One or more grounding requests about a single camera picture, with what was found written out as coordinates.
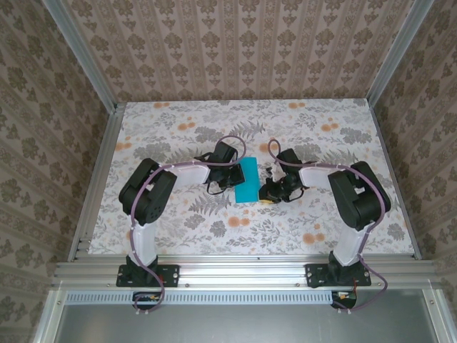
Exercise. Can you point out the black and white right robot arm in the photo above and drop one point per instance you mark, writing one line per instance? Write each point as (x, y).
(348, 246)

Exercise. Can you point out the floral patterned table cover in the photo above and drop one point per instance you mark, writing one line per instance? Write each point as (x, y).
(267, 228)

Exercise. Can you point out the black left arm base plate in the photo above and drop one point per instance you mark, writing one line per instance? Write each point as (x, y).
(171, 275)

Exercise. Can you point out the aluminium cross rail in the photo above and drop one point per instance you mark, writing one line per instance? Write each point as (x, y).
(242, 273)

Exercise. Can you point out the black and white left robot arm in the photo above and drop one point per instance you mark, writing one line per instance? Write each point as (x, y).
(144, 243)

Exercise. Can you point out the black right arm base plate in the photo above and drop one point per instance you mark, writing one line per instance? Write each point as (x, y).
(311, 275)

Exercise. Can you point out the teal cloth square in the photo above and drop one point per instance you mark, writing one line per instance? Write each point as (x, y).
(250, 178)

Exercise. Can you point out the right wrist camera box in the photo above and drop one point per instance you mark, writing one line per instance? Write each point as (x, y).
(274, 175)

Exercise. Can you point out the grey metal panel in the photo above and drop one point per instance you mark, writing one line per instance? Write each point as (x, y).
(242, 325)

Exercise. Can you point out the aluminium side rail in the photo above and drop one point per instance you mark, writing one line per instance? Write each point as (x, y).
(103, 160)
(383, 143)

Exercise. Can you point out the aluminium frame post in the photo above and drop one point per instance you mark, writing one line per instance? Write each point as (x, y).
(397, 53)
(83, 53)

